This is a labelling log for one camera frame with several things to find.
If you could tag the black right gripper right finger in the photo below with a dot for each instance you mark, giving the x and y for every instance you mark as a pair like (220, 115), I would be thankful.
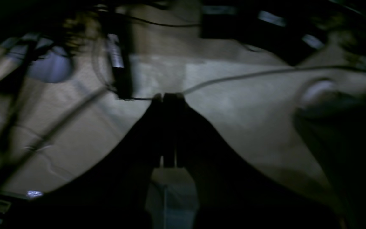
(233, 194)

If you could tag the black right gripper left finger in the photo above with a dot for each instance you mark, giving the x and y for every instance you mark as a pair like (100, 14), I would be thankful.
(110, 195)

